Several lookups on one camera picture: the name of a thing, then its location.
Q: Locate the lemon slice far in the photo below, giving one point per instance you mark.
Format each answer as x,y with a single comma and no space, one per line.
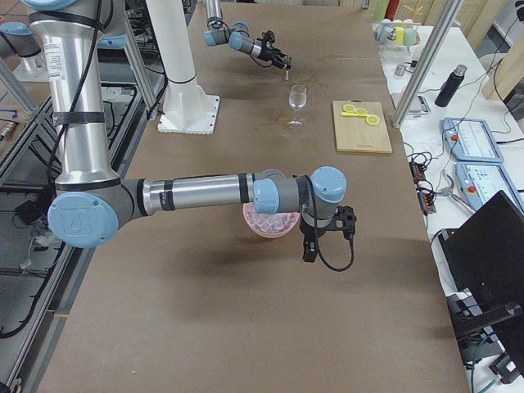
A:
348,108

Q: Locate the lemon slice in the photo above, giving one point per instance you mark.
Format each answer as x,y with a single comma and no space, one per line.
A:
372,120
361,111
348,108

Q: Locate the teach pendant near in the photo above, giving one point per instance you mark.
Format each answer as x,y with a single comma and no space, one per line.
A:
479,181

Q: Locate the black water bottle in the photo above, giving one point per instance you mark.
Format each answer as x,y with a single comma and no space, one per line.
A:
450,86

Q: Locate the lemon slice near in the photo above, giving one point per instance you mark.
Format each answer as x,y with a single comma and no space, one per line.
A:
372,120

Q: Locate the clear wine glass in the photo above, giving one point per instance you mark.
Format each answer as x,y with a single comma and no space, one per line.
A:
297,100

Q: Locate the lemon slice middle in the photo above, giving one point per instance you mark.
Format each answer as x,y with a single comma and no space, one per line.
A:
361,111

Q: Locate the teach pendant far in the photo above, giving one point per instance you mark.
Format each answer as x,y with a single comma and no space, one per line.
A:
470,140

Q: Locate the teach pendant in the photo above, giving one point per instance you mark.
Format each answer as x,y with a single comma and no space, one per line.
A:
479,181
470,140

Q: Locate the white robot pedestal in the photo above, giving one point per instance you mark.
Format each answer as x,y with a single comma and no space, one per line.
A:
186,108

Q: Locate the cup rack with cups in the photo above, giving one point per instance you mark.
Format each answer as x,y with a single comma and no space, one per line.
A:
396,35

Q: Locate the bamboo cutting board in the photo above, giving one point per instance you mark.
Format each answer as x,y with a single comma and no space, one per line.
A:
353,134

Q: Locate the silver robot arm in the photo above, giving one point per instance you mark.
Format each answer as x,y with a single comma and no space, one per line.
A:
237,35
93,202

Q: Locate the pink bowl of ice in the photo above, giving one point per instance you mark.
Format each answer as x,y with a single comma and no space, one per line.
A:
269,225

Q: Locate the aluminium frame post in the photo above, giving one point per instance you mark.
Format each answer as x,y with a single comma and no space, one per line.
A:
428,55

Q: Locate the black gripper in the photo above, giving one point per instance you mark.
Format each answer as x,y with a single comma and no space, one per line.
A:
271,54
308,232

